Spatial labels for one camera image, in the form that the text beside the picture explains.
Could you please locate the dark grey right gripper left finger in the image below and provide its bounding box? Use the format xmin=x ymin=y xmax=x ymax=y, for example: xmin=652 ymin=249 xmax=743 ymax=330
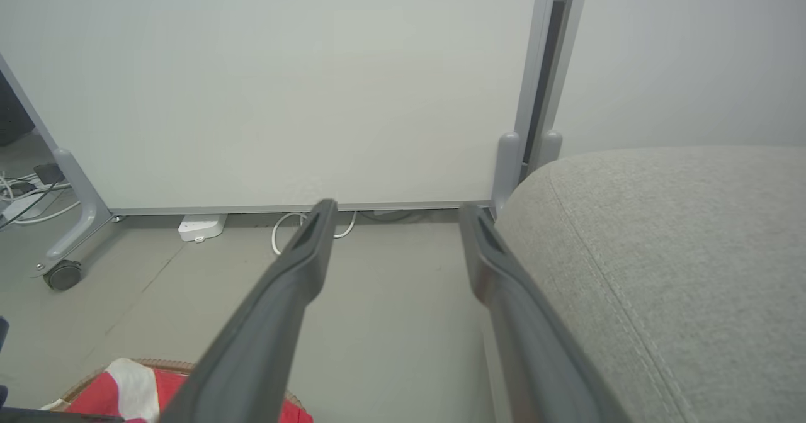
xmin=161 ymin=199 xmax=339 ymax=423

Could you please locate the cables and power strip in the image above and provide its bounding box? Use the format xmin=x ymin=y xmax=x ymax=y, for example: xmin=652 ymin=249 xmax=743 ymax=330
xmin=0 ymin=170 xmax=82 ymax=227

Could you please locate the red and white garment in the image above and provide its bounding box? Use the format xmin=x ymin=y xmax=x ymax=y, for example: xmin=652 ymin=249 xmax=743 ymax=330
xmin=39 ymin=358 xmax=308 ymax=423
xmin=63 ymin=358 xmax=314 ymax=423

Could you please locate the white power strip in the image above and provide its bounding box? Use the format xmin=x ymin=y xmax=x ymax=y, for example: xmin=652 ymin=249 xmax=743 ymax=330
xmin=178 ymin=214 xmax=228 ymax=243

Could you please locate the large white partition panel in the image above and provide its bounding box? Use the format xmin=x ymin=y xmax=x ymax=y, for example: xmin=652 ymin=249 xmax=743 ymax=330
xmin=0 ymin=0 xmax=562 ymax=279

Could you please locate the black power adapter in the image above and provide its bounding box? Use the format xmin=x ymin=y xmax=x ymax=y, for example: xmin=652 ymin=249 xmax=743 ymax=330
xmin=34 ymin=162 xmax=65 ymax=185

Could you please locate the black caster wheel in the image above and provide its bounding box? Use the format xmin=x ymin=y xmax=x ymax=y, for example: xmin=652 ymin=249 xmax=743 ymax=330
xmin=43 ymin=260 xmax=83 ymax=292

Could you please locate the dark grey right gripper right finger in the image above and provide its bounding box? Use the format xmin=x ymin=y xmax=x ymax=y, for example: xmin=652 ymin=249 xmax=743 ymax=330
xmin=458 ymin=203 xmax=630 ymax=423

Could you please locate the white looped cable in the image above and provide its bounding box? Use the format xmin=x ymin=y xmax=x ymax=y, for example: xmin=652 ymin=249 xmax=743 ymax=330
xmin=271 ymin=211 xmax=358 ymax=256

